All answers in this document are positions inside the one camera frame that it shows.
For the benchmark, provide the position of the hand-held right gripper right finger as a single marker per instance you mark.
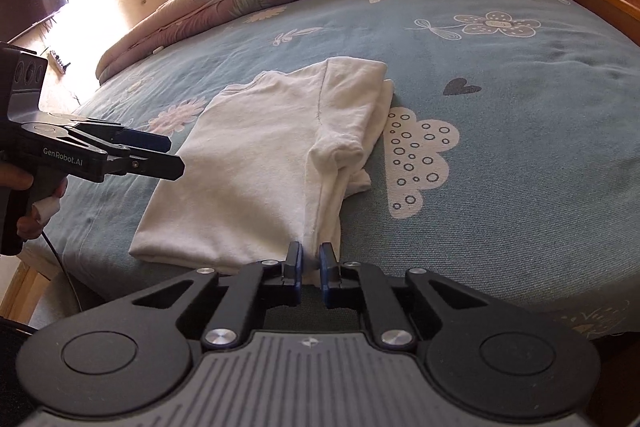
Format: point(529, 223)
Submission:
point(325, 276)

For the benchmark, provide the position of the wall-mounted television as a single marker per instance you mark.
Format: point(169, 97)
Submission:
point(30, 2)

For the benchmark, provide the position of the white finger bandage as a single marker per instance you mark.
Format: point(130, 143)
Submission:
point(47, 208)

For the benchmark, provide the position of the bed with blue floral sheet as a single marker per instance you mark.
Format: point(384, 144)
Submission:
point(500, 157)

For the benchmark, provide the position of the person's left hand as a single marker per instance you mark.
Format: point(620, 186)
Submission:
point(15, 179)

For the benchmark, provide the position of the white printed sweatshirt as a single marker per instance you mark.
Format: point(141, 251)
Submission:
point(250, 157)

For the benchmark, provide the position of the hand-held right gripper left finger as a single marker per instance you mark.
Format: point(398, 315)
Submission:
point(298, 274)

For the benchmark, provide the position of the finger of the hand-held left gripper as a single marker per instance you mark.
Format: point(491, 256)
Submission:
point(150, 167)
point(145, 143)

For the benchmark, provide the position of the white power strip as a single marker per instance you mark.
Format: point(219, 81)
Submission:
point(58, 61)

